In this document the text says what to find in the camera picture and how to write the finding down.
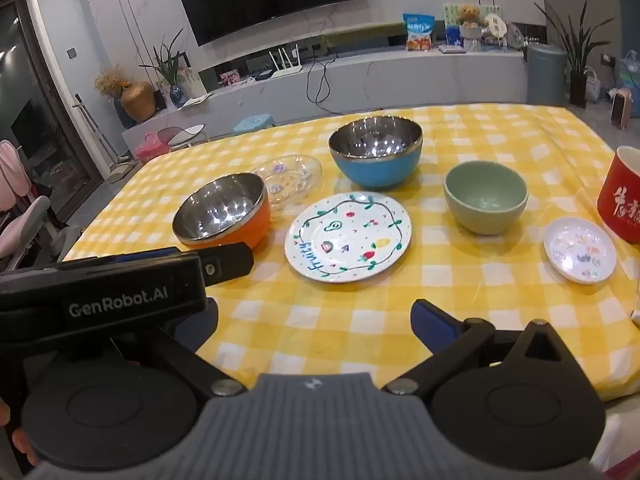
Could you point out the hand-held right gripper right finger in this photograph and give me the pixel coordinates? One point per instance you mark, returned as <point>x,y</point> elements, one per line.
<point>431,321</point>

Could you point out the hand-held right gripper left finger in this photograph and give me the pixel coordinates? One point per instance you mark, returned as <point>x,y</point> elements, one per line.
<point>210,372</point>

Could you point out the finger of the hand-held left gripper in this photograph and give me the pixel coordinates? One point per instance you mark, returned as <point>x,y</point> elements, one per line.
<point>227,264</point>

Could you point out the orange steel bowl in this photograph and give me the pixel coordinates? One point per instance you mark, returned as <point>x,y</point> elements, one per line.
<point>250,230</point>

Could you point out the clear glass plate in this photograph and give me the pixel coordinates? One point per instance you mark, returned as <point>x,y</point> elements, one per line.
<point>295,175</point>

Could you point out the white fruit-painted plate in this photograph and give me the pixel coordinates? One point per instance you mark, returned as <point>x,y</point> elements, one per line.
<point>350,240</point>

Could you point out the green ceramic bowl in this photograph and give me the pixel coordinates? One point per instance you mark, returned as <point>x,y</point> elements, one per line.
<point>485,195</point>

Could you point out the blue steel bowl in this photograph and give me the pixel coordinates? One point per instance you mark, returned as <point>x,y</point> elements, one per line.
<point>380,170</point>

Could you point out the small white plate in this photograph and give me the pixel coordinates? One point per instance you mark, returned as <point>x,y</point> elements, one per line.
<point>580,250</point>

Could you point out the person's left hand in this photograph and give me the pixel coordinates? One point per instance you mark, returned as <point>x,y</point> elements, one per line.
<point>22,447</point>

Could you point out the yellow checkered tablecloth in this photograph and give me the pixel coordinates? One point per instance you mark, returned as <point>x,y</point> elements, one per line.
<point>350,320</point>

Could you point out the pink chair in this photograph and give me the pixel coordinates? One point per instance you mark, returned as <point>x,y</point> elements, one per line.
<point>20,235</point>

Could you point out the white stool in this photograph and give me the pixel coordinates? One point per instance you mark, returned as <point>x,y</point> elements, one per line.
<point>182,134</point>

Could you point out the pink basket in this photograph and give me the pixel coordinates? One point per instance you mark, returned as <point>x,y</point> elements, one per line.
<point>150,149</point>

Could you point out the light blue stool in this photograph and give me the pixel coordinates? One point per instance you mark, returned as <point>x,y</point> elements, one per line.
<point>252,122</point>

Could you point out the plant in blue vase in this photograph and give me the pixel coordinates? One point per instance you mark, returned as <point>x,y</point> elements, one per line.
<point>176,95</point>

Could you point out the dark glass door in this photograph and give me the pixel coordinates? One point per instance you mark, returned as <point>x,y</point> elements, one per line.
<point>45,125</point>

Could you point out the brown vase with dried flowers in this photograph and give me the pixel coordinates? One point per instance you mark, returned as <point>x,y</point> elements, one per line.
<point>137,102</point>

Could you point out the pink picture card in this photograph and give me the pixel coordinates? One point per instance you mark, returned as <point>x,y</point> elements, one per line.
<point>230,77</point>

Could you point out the white router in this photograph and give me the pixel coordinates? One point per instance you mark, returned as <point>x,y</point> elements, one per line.
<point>287,71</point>

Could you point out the red cup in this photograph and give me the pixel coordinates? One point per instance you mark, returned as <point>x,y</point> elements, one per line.
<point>622,195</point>

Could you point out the white television cabinet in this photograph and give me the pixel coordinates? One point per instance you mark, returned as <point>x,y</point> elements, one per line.
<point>400,80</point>

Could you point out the grey trash bin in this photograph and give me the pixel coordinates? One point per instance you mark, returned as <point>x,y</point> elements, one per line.
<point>547,75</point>

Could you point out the tall potted plant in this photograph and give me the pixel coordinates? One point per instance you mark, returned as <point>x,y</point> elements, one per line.
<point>577,87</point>

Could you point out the small beige floor appliance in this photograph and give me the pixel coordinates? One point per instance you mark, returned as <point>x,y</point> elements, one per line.
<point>622,109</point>

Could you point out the blue snack bag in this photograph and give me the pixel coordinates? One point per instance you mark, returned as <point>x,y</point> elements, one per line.
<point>419,32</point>

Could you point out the teddy bear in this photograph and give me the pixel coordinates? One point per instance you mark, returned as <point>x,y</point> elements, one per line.
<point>470,15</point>

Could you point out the blue green plastic bag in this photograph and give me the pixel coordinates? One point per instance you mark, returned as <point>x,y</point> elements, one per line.
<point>630,80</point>

